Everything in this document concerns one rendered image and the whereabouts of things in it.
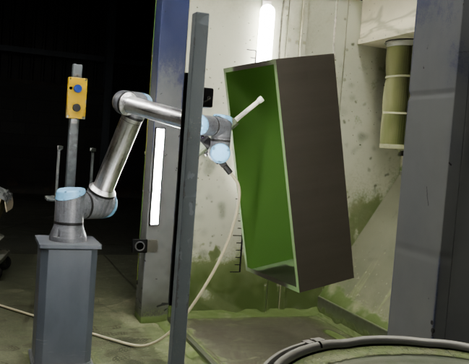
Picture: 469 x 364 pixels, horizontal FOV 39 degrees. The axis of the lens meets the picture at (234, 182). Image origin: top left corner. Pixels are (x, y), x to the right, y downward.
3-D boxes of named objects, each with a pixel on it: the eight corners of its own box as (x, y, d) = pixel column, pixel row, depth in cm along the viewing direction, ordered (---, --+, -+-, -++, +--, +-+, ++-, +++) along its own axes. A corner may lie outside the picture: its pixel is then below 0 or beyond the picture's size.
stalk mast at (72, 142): (66, 313, 434) (81, 65, 425) (66, 316, 429) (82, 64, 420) (56, 314, 432) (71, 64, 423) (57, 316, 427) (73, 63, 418)
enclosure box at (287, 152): (295, 258, 407) (275, 63, 391) (354, 277, 354) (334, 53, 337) (246, 270, 392) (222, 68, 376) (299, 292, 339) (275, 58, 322)
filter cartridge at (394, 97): (439, 166, 451) (448, 44, 445) (416, 166, 423) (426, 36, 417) (390, 162, 474) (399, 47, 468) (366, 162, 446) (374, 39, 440)
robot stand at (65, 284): (31, 372, 325) (39, 244, 321) (27, 352, 353) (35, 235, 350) (94, 369, 335) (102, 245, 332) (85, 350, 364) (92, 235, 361)
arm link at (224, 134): (221, 113, 291) (219, 141, 292) (237, 115, 301) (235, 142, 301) (205, 113, 297) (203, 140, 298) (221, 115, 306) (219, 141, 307)
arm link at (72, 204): (47, 219, 339) (49, 185, 338) (74, 218, 352) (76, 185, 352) (66, 223, 330) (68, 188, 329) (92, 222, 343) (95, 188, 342)
